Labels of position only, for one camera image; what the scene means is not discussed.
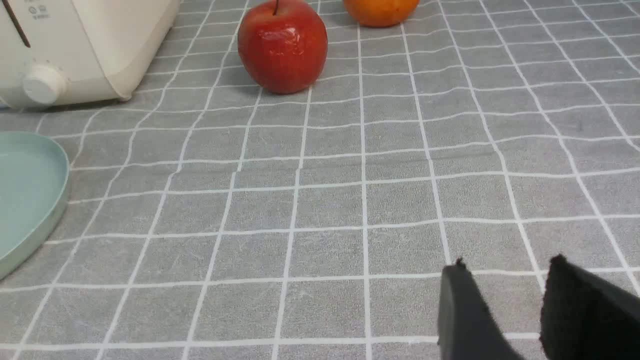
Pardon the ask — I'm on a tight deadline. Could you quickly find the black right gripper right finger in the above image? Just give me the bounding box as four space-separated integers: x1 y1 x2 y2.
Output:
540 254 640 360

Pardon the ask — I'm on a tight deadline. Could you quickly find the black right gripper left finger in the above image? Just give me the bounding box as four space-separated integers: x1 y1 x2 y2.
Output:
438 258 522 360

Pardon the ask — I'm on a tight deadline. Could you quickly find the grey checked tablecloth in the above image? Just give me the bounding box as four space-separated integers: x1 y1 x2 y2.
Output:
1 0 640 360

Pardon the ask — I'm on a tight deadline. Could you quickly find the orange persimmon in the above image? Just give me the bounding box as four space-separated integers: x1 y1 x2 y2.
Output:
342 0 420 28

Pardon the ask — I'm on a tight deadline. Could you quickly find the red apple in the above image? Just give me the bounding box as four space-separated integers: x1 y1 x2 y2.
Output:
237 0 329 95

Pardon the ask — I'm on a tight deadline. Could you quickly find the light green plate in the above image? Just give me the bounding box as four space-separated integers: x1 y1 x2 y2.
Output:
0 131 70 278

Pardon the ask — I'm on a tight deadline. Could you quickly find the white two-slot toaster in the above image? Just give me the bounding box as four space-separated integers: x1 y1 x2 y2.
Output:
0 0 180 109

